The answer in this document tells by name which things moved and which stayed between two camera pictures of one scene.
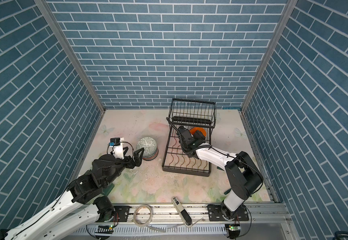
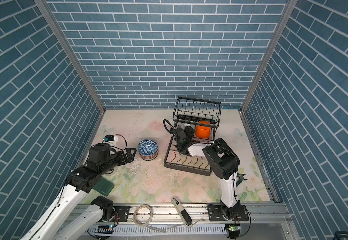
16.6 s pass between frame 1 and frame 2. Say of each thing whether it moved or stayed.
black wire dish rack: stayed
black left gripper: moved
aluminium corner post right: stayed
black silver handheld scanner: stayed
